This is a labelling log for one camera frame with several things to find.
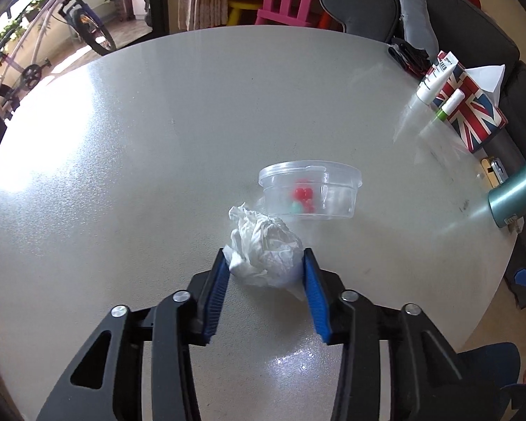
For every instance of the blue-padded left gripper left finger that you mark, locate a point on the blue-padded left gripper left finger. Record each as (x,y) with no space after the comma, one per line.
(104,379)

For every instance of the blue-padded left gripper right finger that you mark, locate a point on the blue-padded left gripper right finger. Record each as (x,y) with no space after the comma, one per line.
(428,380)

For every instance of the white tissue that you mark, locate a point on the white tissue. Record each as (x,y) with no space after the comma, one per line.
(264,253)

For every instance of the person's dark blue leg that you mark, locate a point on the person's dark blue leg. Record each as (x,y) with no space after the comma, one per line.
(500,365)

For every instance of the teal thermos bottle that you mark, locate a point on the teal thermos bottle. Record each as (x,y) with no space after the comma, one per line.
(507,202)

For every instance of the Union Jack tissue box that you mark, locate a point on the Union Jack tissue box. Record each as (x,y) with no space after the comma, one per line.
(478,118)

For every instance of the clear plastic round container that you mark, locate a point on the clear plastic round container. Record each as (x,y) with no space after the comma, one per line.
(310,189)

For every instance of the small white green-capped tube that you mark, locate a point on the small white green-capped tube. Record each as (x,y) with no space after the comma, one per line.
(451,104)

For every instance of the white cream tube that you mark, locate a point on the white cream tube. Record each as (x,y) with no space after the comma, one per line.
(436,78)

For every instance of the black items on table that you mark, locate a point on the black items on table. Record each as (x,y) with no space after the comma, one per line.
(414,61)

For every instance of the dark grey sofa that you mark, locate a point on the dark grey sofa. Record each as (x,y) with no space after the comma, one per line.
(478,41)

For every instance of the light grey pillow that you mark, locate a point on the light grey pillow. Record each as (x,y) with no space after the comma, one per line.
(418,31)

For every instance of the white bicycle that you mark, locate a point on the white bicycle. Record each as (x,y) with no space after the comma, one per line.
(22,64)

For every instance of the yellow children's stool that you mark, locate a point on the yellow children's stool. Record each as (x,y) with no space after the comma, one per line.
(236,8)

